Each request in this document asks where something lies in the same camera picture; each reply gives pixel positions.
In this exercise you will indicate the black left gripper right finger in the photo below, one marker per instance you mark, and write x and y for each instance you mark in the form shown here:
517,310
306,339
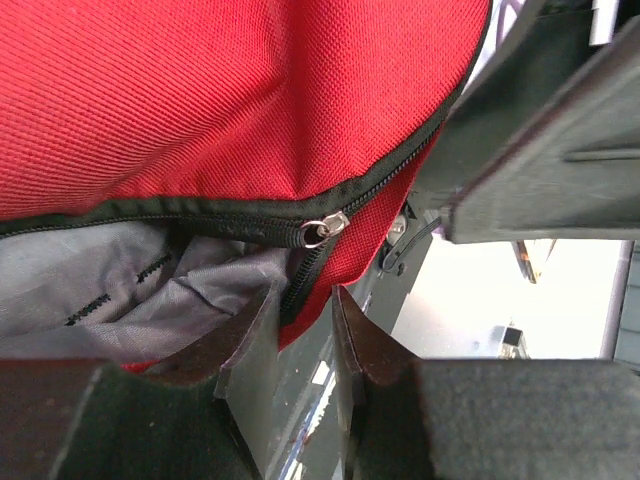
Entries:
404,417

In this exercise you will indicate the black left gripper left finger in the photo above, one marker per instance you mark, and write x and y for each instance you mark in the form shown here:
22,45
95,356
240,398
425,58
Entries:
203,413

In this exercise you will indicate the red backpack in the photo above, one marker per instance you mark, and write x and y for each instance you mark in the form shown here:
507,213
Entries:
161,161

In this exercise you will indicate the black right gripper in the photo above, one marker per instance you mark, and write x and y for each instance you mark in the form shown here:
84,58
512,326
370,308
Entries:
544,143

